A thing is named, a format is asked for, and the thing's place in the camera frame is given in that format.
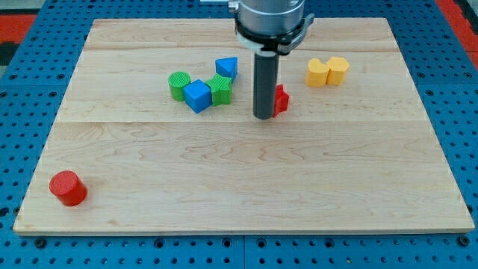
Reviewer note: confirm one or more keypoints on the green cylinder block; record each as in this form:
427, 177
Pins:
177, 82

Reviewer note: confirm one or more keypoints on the red star block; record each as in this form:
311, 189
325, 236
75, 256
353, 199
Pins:
281, 100

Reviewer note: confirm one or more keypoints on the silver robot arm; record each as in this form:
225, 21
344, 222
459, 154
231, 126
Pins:
267, 17

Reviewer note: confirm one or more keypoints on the blue triangle block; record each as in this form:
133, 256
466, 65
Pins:
227, 67

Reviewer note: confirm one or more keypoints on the yellow hexagon block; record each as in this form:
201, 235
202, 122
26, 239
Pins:
338, 68

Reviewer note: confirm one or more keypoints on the green star block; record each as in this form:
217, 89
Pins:
221, 89

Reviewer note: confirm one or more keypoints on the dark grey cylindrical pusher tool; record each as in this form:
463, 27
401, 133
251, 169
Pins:
264, 85

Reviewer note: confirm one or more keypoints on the blue cube block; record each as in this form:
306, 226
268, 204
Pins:
198, 96

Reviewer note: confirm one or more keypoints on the red cylinder block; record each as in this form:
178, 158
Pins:
68, 188

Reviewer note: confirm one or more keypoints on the light wooden board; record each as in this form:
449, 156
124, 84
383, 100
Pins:
360, 158

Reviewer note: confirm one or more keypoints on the yellow heart block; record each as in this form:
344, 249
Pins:
316, 73

